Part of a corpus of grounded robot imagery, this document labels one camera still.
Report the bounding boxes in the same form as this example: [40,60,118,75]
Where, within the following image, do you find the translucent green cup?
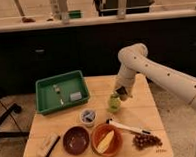
[108,94,121,113]

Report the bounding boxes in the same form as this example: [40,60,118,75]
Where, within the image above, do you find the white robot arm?
[114,43,196,157]

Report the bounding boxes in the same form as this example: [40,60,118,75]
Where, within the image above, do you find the grey cup in tray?
[69,92,82,102]

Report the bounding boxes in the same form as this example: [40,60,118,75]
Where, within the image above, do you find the small items in tray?
[53,85,64,105]

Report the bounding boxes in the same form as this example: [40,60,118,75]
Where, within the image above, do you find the green plastic tray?
[35,70,90,114]

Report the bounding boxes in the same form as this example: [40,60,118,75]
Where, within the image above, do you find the white cup with blue contents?
[80,109,96,128]

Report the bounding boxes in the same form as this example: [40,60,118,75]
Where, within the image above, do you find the orange bowl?
[91,123,123,157]

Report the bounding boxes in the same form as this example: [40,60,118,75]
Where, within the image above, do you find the yellow corn cob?
[97,131,114,153]

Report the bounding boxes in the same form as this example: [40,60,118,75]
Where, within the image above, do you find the bunch of brown grapes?
[133,134,163,150]

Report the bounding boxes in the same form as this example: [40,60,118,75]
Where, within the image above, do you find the dark purple bowl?
[63,126,89,156]

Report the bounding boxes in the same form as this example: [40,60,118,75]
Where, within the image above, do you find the green box on counter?
[68,10,82,19]

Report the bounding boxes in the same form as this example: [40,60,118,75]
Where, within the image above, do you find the white scrub brush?
[37,133,60,157]

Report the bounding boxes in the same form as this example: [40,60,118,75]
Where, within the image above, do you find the black chair base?
[0,103,29,139]

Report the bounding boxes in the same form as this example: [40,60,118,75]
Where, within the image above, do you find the white handled utensil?
[106,119,151,135]

